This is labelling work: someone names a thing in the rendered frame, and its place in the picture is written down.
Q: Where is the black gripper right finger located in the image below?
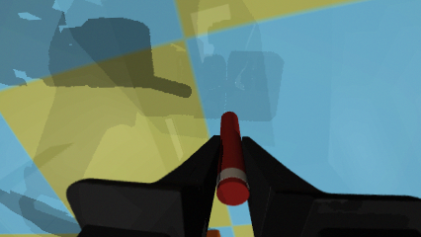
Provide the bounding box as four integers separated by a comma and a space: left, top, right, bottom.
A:
241, 136, 421, 237

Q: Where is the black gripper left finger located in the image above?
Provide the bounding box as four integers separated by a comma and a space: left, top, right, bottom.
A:
66, 135, 220, 237

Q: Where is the dark red peg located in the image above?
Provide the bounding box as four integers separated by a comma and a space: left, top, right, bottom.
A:
216, 112, 249, 206

